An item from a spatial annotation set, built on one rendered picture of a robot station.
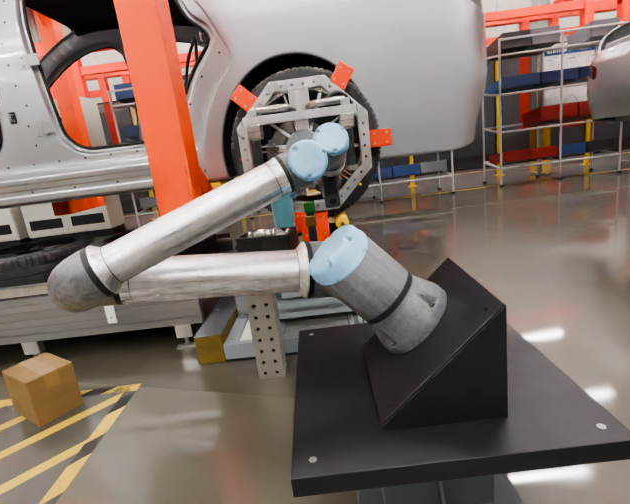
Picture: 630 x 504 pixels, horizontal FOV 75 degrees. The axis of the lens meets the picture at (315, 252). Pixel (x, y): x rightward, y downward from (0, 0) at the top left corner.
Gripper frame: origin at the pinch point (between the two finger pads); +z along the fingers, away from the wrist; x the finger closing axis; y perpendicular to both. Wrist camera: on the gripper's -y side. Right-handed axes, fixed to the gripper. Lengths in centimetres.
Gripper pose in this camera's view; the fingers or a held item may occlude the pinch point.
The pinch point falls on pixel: (327, 192)
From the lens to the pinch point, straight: 141.7
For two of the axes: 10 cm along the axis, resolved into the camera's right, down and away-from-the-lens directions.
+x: -9.9, 1.4, -0.4
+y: -1.4, -9.7, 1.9
